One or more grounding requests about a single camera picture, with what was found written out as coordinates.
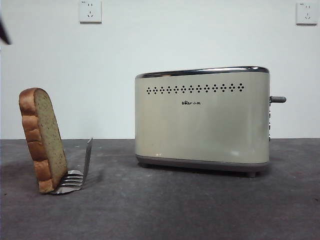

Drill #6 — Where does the white wall socket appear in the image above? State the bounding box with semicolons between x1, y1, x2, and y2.
79;0;103;25
295;2;315;26

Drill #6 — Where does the silver metal bread rack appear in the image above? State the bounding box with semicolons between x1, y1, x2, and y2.
49;137;94;196

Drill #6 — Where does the grey toaster lever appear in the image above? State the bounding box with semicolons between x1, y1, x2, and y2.
269;95;287;104

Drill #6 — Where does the cream toaster with chrome top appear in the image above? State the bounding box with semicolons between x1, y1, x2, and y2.
134;65;272;179

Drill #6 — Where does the brown-crusted bread slice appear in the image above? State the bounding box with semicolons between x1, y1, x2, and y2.
18;87;68;195

